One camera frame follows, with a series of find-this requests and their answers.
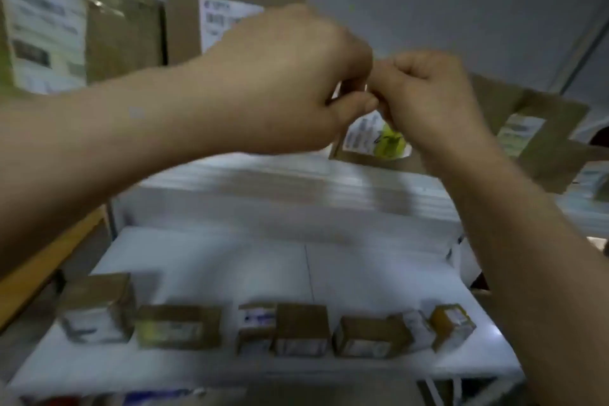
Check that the person's right hand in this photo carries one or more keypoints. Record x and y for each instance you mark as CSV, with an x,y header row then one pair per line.
x,y
428,96

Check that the person's left hand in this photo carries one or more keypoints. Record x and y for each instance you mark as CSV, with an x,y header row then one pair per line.
x,y
276,82

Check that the person's right fingers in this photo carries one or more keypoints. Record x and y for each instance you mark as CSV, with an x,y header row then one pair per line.
x,y
386,87

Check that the person's left thumb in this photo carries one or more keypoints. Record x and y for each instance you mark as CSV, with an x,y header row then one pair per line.
x,y
354,108

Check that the person's right forearm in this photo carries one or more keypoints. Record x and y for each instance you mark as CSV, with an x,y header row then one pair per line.
x,y
518,248

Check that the person's left forearm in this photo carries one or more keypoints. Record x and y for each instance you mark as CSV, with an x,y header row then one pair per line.
x,y
95,144

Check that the cardboard box yellow-green label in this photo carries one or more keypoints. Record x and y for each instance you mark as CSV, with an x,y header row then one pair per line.
x,y
547,129

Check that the white shelf unit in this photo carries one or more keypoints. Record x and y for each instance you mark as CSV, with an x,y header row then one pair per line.
x,y
295,267

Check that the row of small cardboard boxes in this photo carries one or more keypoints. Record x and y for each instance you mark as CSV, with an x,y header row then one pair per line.
x,y
299,329

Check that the large cardboard box white label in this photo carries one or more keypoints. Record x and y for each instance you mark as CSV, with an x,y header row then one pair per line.
x,y
119,34

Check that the yellow rack beam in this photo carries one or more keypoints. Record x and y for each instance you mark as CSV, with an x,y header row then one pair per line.
x,y
33,272

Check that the white rack post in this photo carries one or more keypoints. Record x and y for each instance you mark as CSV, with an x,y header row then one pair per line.
x,y
578,49

